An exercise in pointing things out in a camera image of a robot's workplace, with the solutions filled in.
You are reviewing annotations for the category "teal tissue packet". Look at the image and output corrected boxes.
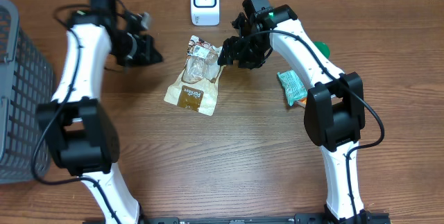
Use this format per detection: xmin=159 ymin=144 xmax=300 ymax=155
xmin=277 ymin=70 xmax=307 ymax=106

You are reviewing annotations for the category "beige brown snack pouch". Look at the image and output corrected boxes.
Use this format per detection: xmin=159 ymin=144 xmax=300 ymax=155
xmin=164 ymin=35 xmax=223 ymax=116

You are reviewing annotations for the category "green lid seasoning jar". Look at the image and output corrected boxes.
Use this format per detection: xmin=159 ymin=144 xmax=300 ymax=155
xmin=314 ymin=42 xmax=330 ymax=59

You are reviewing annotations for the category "orange white snack packet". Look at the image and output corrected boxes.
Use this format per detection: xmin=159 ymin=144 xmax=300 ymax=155
xmin=296 ymin=98 xmax=307 ymax=107

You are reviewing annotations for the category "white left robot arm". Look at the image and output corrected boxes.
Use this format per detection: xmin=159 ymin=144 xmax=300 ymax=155
xmin=31 ymin=0 xmax=163 ymax=223

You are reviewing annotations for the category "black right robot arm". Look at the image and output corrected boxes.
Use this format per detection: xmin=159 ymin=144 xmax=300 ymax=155
xmin=218 ymin=0 xmax=370 ymax=223

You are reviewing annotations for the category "white barcode scanner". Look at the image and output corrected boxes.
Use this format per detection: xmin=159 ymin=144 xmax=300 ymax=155
xmin=190 ymin=0 xmax=220 ymax=26

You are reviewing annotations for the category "dark grey mesh basket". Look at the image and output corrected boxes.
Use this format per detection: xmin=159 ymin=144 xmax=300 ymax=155
xmin=1 ymin=0 xmax=55 ymax=184

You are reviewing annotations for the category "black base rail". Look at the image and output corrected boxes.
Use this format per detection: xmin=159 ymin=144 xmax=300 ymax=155
xmin=141 ymin=212 xmax=392 ymax=224

